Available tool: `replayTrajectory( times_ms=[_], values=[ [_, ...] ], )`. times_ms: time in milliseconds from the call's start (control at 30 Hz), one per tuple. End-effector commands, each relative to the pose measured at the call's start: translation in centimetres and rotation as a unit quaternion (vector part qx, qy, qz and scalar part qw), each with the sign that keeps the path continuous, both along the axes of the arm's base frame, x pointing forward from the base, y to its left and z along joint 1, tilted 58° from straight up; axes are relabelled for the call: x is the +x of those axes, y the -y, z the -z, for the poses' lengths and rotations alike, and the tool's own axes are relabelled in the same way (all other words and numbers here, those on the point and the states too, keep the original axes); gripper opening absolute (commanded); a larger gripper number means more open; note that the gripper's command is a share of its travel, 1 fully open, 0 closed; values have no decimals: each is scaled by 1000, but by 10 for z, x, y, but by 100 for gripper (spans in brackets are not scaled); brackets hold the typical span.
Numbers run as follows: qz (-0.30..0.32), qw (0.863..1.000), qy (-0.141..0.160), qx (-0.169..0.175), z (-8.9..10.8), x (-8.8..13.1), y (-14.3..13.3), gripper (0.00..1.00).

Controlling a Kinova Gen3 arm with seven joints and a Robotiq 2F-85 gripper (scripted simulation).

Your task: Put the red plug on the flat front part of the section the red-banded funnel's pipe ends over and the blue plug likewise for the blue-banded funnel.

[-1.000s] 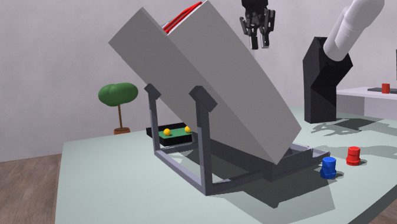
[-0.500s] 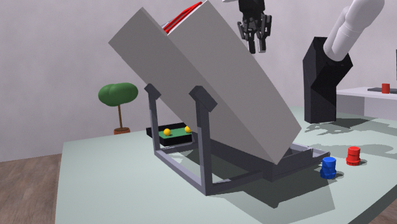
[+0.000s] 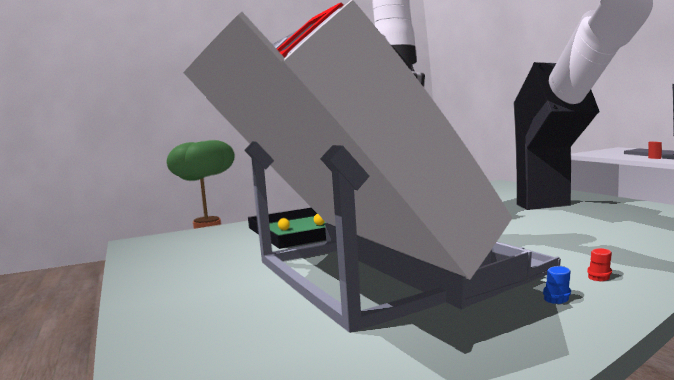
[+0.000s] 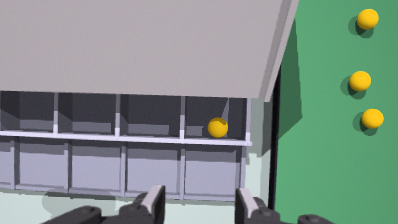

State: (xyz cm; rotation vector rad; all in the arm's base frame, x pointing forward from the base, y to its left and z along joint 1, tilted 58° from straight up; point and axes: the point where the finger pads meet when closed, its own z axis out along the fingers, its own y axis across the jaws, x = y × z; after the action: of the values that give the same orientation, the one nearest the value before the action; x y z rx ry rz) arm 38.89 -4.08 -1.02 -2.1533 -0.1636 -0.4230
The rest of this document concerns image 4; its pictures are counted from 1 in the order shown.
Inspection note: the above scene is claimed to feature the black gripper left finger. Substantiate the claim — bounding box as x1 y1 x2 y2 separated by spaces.
41 185 166 224

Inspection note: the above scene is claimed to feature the yellow ball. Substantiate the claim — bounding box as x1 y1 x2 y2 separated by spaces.
357 9 379 30
208 117 228 138
362 109 383 129
349 71 371 91

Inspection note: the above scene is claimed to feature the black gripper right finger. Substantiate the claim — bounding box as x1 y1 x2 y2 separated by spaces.
234 188 335 224

